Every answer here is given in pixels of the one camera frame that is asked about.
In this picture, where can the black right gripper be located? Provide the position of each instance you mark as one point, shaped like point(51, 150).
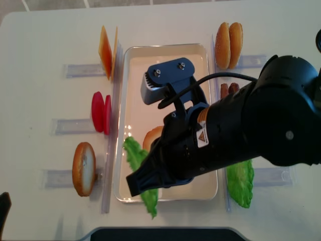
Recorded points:
point(179, 155)

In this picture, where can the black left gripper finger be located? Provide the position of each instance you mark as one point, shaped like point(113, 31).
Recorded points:
point(5, 205)

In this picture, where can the green lettuce leaf carried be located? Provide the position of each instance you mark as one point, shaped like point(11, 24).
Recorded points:
point(134, 157)

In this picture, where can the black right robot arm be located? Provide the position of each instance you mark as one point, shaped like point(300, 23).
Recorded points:
point(226, 118)

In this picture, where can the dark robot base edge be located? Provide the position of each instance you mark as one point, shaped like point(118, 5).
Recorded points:
point(162, 233)

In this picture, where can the right red tomato slice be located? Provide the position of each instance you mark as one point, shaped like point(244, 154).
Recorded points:
point(106, 115)

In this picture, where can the red tomato slice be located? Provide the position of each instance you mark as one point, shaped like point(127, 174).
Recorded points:
point(106, 115)
point(97, 108)

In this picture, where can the left red tomato slice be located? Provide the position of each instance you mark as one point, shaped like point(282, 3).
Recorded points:
point(97, 108)

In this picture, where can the green lettuce leaf in rack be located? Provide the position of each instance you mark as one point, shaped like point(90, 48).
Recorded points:
point(240, 178)

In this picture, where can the left brown meat patty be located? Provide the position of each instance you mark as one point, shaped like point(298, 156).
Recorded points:
point(224, 91)

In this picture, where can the right orange cheese slice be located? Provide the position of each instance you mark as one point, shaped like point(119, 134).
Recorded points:
point(114, 54)

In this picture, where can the orange cheese slice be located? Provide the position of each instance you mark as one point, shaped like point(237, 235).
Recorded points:
point(114, 54)
point(105, 53)

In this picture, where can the left orange cheese slice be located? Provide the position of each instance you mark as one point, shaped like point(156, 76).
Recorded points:
point(105, 53)

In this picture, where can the bun bottom slice on tray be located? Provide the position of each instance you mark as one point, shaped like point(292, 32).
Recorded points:
point(152, 136)

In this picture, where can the white rectangular metal tray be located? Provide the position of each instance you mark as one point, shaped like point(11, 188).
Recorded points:
point(137, 118)

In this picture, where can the upright bun slice left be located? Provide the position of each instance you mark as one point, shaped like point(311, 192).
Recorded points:
point(84, 169)

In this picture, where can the left sesame bun top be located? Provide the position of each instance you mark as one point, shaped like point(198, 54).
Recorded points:
point(222, 46)

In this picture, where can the right bun top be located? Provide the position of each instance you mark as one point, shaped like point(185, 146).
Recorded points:
point(236, 43)

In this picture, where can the long clear left stop rail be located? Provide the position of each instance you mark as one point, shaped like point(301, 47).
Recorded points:
point(114, 126)

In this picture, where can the clear left bun holder rail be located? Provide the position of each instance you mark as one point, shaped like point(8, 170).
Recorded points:
point(52, 179)

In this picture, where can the clear bun holder rail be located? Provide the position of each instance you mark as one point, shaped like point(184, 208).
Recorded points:
point(251, 61)
point(52, 179)

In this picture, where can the clear tomato holder rail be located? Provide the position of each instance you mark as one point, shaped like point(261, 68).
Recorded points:
point(72, 127)

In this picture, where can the blue grey wrist camera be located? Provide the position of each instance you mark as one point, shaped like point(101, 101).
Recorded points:
point(164, 81)

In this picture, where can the clear lettuce holder rail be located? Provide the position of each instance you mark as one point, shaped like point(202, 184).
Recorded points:
point(277, 176)

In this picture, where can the clear cheese holder rail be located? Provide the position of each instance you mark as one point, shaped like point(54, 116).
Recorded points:
point(83, 70)

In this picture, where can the clear right bun holder rail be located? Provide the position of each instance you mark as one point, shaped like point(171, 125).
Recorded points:
point(251, 61)

